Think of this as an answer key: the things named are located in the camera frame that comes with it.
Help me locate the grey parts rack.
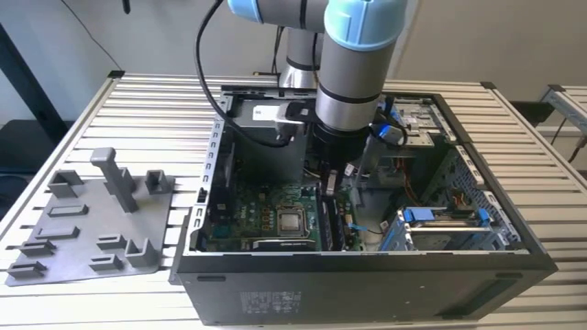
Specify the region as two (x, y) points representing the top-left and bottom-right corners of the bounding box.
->
(5, 147), (177, 288)

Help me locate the green motherboard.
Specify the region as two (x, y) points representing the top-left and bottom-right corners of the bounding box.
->
(201, 181), (364, 252)

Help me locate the hard disk in blue carrier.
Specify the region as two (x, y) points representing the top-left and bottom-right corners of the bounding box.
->
(397, 207), (492, 251)

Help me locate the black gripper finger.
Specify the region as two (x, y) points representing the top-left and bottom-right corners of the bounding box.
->
(322, 168), (338, 198)

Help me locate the grey metal drive cage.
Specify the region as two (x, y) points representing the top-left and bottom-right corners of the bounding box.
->
(352, 96), (453, 188)

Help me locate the black desk frame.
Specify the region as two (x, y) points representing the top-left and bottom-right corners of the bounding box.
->
(0, 23), (66, 138)

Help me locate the grey power supply unit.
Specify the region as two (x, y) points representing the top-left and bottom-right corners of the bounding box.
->
(226, 99), (309, 184)

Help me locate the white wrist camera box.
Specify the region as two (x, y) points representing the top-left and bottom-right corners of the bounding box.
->
(273, 102), (309, 147)

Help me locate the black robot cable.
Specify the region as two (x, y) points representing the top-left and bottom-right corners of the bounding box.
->
(194, 0), (294, 149)

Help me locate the silver CPU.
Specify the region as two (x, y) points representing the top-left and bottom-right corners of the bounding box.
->
(277, 212), (306, 237)

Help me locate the metal slat side table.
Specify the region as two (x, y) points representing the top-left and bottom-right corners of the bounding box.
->
(533, 84), (587, 166)

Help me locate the orange wire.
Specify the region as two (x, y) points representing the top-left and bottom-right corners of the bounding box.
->
(398, 156), (421, 204)

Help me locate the black open PC case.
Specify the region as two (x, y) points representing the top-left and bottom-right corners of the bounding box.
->
(167, 84), (558, 327)

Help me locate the black graphics card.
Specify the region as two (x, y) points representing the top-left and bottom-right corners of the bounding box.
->
(250, 239), (318, 252)

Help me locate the CPU socket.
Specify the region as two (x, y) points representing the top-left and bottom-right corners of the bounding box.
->
(272, 204), (313, 240)

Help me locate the thin black wall cable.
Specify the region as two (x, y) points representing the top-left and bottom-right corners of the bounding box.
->
(66, 0), (121, 72)

